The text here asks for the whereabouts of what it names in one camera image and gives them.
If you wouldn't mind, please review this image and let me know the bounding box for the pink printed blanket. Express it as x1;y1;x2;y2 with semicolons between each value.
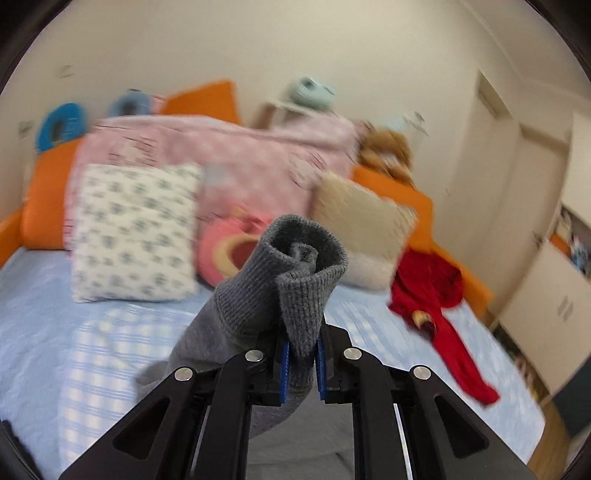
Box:
63;113;358;252

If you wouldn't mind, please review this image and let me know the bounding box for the pink round cushion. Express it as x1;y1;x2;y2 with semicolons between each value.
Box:
198;210;278;287

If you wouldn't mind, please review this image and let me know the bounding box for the mint toy camera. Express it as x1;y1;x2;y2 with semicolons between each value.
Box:
284;76;337;112

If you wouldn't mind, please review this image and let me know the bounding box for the grey knit sweater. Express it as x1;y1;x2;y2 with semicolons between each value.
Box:
134;213;348;441

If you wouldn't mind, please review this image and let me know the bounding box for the wooden bed platform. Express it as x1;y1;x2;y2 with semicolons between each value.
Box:
526;401;573;480

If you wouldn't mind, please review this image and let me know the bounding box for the small white shelf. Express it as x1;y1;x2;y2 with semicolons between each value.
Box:
256;99;315;130

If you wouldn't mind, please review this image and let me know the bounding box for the floral white pillow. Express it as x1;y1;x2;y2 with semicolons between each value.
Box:
70;162;206;304

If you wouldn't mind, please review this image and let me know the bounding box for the grey-blue ring cushion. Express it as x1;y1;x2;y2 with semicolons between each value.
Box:
108;90;155;117

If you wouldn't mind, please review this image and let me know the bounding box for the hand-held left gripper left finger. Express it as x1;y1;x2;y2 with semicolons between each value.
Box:
59;330;291;480

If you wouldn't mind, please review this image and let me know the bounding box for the white door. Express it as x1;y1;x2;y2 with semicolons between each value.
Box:
462;69;573;222

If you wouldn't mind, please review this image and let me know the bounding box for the red garment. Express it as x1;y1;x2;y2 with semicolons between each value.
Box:
387;248;501;407

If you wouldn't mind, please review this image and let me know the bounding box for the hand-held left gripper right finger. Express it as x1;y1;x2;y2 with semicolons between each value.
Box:
316;324;537;480

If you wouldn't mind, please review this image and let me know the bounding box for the white wardrobe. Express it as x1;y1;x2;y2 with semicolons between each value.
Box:
496;111;591;407

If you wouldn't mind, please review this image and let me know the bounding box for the beige fluffy pillow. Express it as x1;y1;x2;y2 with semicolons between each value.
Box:
310;172;419;291

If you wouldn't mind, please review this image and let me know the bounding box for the brown teddy bear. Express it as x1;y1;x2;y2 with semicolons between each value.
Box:
358;122;414;183

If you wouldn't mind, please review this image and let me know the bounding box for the bright blue swim ring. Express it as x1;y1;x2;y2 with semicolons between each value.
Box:
36;102;88;152

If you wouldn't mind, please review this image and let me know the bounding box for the light blue quilted blanket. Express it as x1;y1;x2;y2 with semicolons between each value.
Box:
0;247;546;467

